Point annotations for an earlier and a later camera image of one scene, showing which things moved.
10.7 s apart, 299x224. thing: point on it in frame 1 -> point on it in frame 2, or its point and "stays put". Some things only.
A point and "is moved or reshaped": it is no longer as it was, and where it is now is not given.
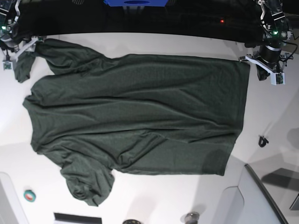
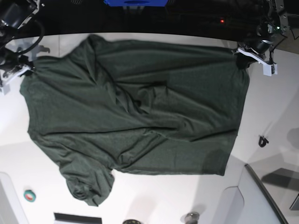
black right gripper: (269, 56) -> (260, 47)
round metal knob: (192, 218) stays put
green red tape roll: (29, 195) stays put
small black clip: (264, 141) stays put
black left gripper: (11, 40) -> (11, 61)
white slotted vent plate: (62, 217) stays put
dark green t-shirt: (92, 114) is moved or reshaped
